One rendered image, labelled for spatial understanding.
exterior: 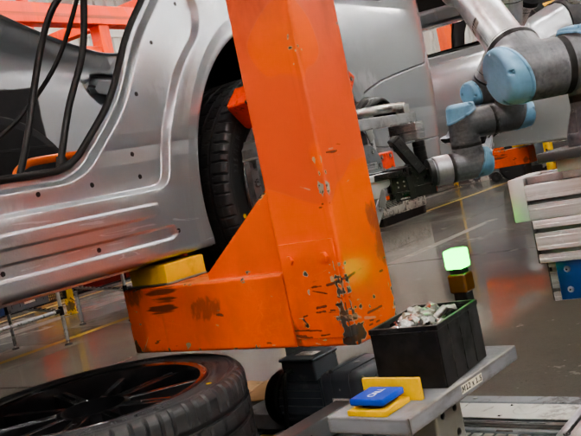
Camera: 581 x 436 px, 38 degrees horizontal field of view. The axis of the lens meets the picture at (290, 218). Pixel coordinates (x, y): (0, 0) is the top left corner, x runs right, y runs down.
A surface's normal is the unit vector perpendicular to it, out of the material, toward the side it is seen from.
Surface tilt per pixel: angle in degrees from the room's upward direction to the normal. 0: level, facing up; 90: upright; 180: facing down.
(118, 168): 90
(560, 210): 90
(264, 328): 90
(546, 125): 105
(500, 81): 95
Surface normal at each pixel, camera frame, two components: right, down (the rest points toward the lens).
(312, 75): 0.77, -0.12
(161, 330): -0.61, 0.17
